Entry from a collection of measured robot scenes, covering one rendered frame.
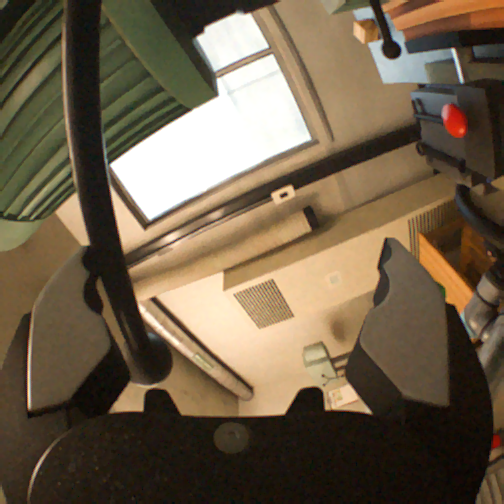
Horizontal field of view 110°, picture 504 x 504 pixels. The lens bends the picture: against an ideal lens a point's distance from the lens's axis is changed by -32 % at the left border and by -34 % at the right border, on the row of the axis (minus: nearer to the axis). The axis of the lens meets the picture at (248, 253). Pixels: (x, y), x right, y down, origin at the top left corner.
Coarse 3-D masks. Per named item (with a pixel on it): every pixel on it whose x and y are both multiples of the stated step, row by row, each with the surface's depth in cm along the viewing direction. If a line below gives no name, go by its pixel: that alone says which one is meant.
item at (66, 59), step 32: (96, 0) 5; (64, 32) 5; (96, 32) 6; (64, 64) 6; (96, 64) 6; (64, 96) 6; (96, 96) 7; (96, 128) 7; (96, 160) 8; (96, 192) 8; (96, 224) 9; (96, 256) 10; (128, 288) 11; (128, 320) 12; (128, 352) 13; (160, 352) 14
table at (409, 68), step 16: (368, 16) 30; (400, 32) 25; (480, 48) 14; (496, 48) 12; (384, 64) 36; (400, 64) 31; (416, 64) 27; (384, 80) 39; (400, 80) 34; (416, 80) 30
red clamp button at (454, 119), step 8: (448, 104) 15; (448, 112) 15; (456, 112) 14; (448, 120) 16; (456, 120) 15; (464, 120) 14; (448, 128) 16; (456, 128) 15; (464, 128) 14; (456, 136) 16
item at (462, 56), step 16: (448, 32) 11; (464, 32) 10; (480, 32) 10; (496, 32) 9; (416, 48) 17; (432, 48) 15; (448, 48) 13; (464, 48) 13; (464, 64) 14; (464, 80) 16
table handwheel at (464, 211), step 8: (456, 184) 33; (456, 192) 32; (464, 192) 30; (456, 200) 31; (464, 200) 29; (464, 208) 28; (472, 208) 27; (464, 216) 28; (472, 216) 27; (480, 216) 25; (472, 224) 27; (480, 224) 25; (488, 224) 24; (496, 224) 23; (480, 232) 25; (488, 232) 24; (496, 232) 22; (488, 240) 24; (496, 240) 23
